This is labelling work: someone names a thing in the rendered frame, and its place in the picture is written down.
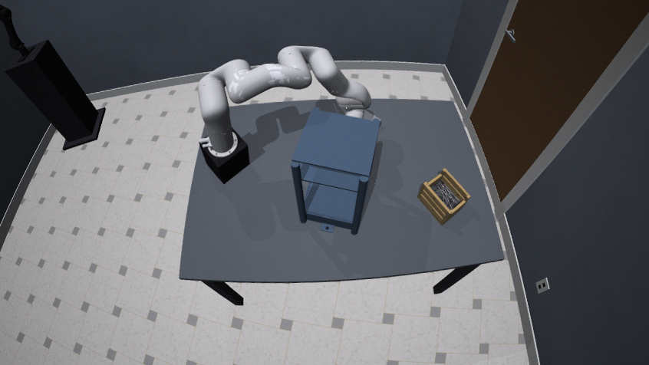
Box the wooden crate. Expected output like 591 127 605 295
420 170 470 225

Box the blue shelving unit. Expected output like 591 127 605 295
291 107 380 235

